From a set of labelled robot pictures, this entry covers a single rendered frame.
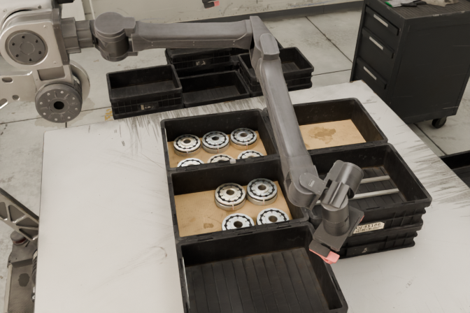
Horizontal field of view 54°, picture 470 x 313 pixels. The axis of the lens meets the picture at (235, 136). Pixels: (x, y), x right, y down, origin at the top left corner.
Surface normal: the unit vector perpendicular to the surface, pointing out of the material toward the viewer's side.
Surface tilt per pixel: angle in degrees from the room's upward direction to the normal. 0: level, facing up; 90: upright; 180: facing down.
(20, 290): 0
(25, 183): 0
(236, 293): 0
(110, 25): 21
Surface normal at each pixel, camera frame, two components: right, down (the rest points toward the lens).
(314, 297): 0.00, -0.79
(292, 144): 0.04, -0.60
